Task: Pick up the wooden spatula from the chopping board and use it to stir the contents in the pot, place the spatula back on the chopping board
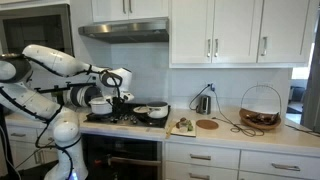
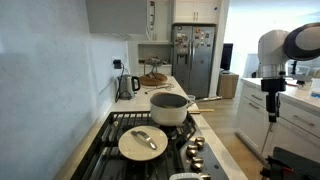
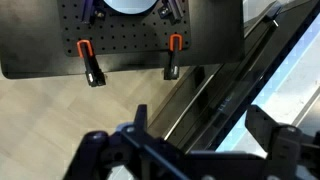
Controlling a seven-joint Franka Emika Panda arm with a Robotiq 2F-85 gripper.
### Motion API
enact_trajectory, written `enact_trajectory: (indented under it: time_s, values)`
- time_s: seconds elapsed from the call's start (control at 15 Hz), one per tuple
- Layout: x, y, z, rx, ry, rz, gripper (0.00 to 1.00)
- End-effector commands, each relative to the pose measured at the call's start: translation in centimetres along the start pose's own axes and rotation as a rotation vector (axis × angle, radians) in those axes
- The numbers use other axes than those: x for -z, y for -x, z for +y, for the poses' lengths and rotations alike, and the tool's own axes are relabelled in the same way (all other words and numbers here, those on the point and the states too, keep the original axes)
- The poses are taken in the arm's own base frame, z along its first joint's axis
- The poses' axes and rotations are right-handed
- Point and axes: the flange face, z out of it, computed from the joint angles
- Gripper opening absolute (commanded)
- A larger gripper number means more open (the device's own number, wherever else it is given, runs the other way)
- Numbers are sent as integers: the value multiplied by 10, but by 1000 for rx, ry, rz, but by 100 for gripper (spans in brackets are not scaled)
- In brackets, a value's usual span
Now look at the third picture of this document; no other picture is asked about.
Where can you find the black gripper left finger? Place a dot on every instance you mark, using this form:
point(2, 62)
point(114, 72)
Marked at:
point(140, 146)

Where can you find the black base mounting clamp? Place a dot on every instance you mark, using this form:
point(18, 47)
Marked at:
point(90, 11)
point(173, 10)

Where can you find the orange black bar clamp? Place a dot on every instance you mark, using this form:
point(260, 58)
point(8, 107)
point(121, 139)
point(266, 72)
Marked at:
point(91, 66)
point(173, 60)

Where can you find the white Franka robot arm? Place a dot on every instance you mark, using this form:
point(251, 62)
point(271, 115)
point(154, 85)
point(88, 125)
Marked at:
point(128, 5)

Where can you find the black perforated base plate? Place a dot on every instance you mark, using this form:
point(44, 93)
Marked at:
point(133, 33)

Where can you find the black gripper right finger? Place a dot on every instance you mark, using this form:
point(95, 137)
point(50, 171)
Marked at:
point(286, 150)

